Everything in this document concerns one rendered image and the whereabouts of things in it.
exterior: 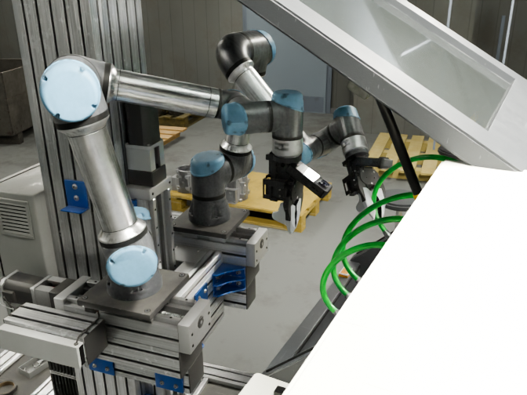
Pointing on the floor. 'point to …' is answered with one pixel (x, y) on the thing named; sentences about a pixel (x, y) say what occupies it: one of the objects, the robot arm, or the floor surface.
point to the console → (437, 298)
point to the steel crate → (13, 102)
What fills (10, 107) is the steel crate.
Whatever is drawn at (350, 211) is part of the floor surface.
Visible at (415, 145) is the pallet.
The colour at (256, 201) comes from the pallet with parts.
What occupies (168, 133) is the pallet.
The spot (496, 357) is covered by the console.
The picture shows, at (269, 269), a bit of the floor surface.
